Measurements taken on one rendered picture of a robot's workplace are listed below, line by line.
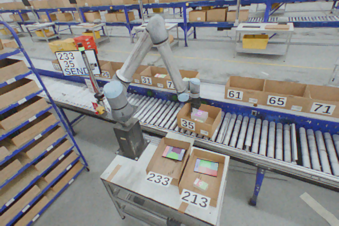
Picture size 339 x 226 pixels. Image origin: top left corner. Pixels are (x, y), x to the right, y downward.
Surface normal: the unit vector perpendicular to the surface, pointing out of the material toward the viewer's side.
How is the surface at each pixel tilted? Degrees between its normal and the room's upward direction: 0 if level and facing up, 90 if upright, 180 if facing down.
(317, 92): 90
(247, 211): 0
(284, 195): 0
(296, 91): 90
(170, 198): 0
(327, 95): 89
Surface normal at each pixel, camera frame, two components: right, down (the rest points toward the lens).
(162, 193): -0.10, -0.83
